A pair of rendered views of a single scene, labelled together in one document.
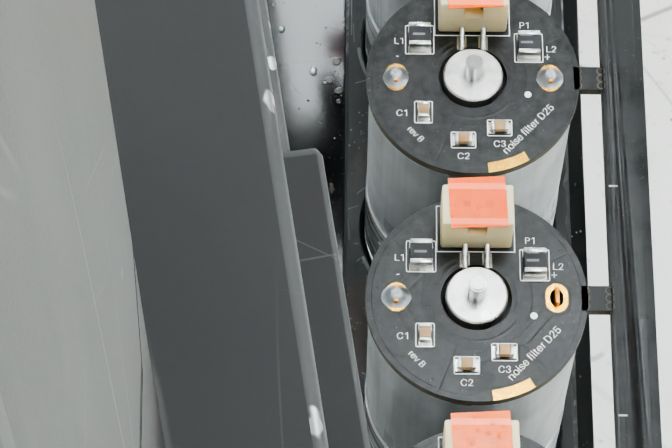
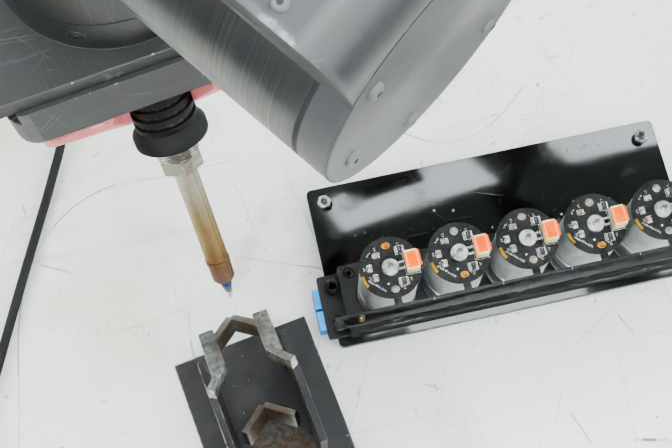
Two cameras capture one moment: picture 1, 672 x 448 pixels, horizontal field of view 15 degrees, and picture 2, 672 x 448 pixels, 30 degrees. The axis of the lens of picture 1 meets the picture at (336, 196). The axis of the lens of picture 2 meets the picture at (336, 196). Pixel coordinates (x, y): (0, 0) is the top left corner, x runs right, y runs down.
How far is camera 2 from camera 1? 0.26 m
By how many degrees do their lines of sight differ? 27
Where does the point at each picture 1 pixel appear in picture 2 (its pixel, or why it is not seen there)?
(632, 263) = (480, 292)
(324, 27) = not seen: hidden behind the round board
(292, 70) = (559, 207)
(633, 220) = (494, 290)
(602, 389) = (486, 326)
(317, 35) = not seen: hidden behind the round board
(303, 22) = not seen: hidden behind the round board
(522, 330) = (452, 266)
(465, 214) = (477, 241)
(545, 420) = (440, 287)
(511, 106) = (521, 250)
